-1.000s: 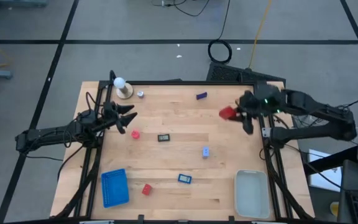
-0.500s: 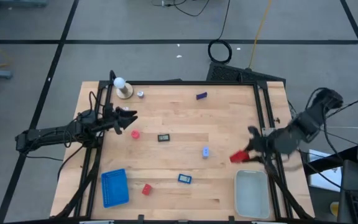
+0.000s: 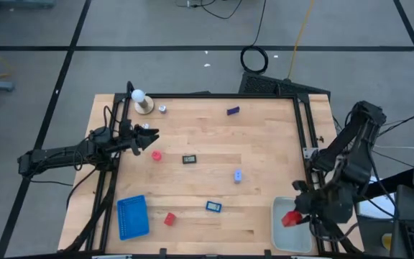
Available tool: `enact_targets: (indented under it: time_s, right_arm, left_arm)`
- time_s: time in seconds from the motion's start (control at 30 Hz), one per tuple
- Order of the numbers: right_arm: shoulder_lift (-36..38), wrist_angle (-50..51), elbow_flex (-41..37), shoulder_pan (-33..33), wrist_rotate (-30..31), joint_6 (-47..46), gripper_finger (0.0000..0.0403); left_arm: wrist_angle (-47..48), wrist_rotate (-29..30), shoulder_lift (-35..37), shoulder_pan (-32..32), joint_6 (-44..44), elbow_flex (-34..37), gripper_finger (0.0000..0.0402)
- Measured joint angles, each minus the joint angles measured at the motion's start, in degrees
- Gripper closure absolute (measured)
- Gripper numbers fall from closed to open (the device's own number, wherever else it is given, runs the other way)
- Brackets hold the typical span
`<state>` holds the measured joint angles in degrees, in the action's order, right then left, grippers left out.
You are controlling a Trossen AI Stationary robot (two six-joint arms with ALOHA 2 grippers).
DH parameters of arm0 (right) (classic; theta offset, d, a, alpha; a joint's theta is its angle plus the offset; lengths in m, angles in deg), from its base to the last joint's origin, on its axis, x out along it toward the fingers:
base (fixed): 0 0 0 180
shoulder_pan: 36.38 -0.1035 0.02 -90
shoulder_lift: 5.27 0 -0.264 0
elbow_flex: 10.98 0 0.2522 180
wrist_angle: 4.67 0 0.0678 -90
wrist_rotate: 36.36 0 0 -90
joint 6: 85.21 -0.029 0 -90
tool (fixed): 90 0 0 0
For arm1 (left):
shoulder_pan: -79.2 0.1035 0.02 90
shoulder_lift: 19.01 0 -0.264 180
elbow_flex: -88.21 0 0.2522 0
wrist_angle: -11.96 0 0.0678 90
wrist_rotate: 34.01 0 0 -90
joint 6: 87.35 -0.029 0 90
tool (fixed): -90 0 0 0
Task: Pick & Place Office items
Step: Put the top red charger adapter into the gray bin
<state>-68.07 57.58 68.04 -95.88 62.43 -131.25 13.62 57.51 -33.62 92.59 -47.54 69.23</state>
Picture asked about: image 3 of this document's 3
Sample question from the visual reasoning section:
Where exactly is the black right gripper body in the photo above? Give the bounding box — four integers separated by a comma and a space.
293, 181, 354, 224

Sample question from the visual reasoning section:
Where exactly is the white bulb lamp wooden base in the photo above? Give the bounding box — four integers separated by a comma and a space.
130, 88, 155, 116

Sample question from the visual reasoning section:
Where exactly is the black coiled cable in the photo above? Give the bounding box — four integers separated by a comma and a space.
240, 0, 270, 76

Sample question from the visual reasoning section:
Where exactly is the black perforated panel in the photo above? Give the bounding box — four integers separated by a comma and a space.
238, 71, 332, 98

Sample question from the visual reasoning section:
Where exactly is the black floor cable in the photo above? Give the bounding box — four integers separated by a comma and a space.
175, 0, 244, 20

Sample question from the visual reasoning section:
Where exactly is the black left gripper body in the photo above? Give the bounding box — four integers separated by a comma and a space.
119, 120, 144, 156

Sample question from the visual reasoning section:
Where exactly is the black arm base cable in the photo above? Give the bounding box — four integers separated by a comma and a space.
65, 168, 98, 209

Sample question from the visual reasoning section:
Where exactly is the large red charger block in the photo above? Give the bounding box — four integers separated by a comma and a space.
281, 210, 303, 229

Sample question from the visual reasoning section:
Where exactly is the white cable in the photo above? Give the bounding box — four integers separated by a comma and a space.
374, 145, 414, 153

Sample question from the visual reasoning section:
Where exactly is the black table beam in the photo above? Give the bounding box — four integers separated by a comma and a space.
357, 168, 414, 202

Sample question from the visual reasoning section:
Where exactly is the black aluminium frame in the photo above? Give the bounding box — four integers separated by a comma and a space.
61, 81, 362, 259

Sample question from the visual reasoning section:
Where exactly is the blue plastic basket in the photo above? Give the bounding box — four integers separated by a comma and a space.
116, 194, 151, 241

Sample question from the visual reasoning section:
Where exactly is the black thin cable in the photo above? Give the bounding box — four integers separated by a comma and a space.
372, 114, 414, 137

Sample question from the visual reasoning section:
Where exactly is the grey plastic tray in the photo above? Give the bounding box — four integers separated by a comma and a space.
270, 196, 314, 253

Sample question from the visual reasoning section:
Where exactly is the blue framed digital display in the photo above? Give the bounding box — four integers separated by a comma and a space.
205, 201, 223, 214

